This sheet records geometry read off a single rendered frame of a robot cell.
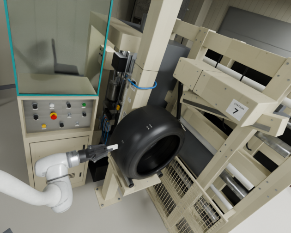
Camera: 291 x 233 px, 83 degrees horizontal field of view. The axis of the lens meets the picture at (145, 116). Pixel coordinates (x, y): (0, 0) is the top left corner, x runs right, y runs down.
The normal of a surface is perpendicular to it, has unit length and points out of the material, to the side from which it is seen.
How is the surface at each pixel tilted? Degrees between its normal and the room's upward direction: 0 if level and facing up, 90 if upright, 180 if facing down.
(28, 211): 0
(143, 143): 59
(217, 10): 90
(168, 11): 90
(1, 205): 0
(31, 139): 90
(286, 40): 90
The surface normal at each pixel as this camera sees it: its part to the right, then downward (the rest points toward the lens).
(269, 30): -0.55, 0.31
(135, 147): -0.04, 0.15
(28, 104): 0.47, 0.60
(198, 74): -0.83, 0.07
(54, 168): 0.42, -0.23
